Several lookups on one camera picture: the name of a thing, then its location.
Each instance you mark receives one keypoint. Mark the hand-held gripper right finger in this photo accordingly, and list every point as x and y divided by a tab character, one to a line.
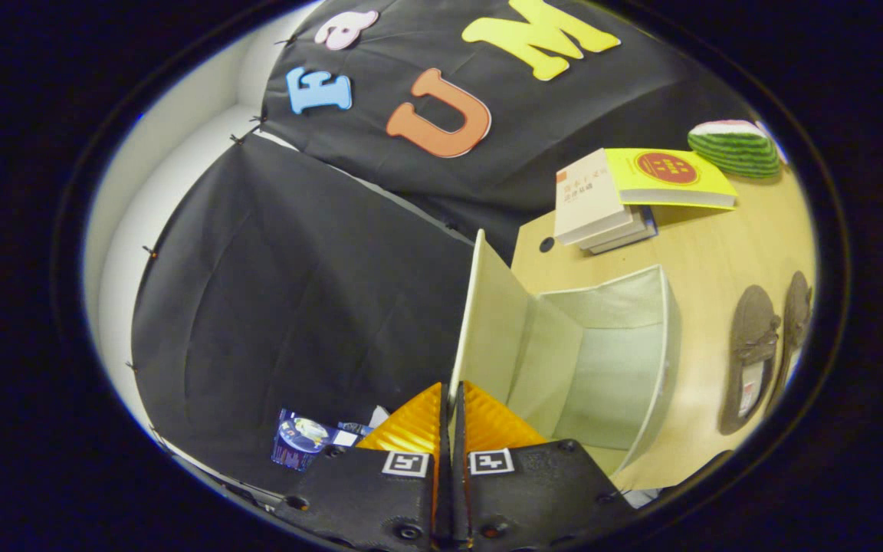
541	498

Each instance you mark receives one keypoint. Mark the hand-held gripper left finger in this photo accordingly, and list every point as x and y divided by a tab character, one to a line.
365	498

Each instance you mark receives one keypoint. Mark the grey-green fabric storage box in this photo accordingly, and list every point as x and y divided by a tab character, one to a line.
610	368

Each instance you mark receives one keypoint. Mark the brown fuzzy slipper shoe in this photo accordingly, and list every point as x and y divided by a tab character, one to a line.
752	337
797	322

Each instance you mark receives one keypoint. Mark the pile of printed packets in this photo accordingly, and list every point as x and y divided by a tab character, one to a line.
300	441

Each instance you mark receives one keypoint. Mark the black backdrop cloth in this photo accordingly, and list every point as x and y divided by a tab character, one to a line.
296	291

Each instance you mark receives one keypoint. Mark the grey book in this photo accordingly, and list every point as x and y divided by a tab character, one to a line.
616	234

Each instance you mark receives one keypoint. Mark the blue spine book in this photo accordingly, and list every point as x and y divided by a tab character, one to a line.
637	239

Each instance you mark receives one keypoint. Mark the beige cover book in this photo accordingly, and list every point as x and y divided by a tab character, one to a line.
583	199

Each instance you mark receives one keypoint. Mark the yellow book with red circle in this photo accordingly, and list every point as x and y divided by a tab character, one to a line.
671	180

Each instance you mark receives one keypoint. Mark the watermelon slice plush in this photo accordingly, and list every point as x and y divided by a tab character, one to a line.
736	149

